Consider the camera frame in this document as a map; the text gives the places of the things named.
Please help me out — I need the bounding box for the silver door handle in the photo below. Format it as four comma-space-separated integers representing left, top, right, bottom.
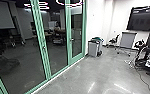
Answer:
69, 37, 75, 43

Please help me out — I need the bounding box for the black office chair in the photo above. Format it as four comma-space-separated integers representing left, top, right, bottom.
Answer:
106, 33, 121, 50

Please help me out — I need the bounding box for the green framed glass partition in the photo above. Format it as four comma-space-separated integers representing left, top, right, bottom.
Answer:
0, 0, 88, 94

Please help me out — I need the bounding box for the grey rolling whiteboard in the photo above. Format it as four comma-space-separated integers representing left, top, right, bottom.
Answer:
116, 31, 138, 57

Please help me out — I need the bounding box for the large black wall screen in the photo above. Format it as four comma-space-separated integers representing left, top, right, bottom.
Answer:
126, 5, 150, 33

